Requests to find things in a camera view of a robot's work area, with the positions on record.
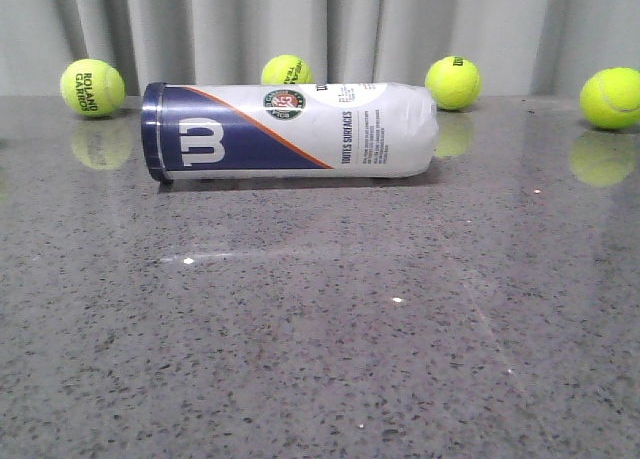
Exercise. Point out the Head Team tennis ball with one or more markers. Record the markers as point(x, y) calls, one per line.
point(286, 69)

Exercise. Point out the Wilson logo tennis ball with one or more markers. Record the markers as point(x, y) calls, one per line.
point(454, 82)

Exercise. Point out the plain yellow tennis ball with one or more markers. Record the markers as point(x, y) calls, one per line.
point(610, 98)

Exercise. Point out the Roland Garros tennis ball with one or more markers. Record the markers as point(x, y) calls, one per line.
point(92, 88)

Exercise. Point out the Wilson tennis ball can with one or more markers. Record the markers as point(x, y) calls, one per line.
point(362, 130)

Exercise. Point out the grey pleated curtain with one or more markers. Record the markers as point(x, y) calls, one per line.
point(521, 47)

